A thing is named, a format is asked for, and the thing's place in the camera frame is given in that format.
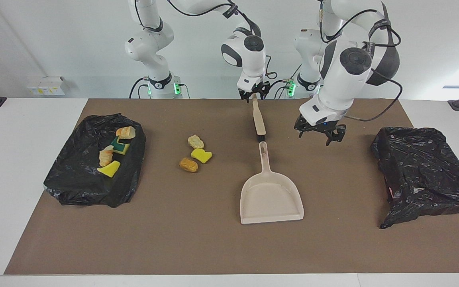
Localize beige hand brush black bristles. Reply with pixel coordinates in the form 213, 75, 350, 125
251, 94, 267, 143

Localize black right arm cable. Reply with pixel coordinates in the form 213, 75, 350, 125
133, 0, 279, 90

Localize black trash bag bin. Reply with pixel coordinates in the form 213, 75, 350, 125
370, 127, 459, 230
43, 113, 147, 208

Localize yellow sponge piece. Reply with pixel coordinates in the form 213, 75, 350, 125
110, 137, 130, 156
191, 148, 213, 164
97, 160, 121, 178

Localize orange striped croissant piece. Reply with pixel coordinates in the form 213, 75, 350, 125
99, 145, 114, 167

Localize white wall socket box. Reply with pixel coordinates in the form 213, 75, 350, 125
26, 76, 71, 96

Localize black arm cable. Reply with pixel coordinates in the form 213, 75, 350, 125
133, 0, 279, 90
318, 0, 404, 122

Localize brown bread roll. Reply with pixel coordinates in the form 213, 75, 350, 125
179, 157, 199, 173

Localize brown table mat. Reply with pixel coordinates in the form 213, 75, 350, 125
4, 98, 459, 275

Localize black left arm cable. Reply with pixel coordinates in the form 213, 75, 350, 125
318, 0, 404, 122

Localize beige plastic dustpan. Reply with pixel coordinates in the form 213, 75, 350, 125
240, 141, 305, 225

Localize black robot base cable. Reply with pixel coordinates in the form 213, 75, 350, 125
129, 78, 191, 99
267, 64, 298, 99

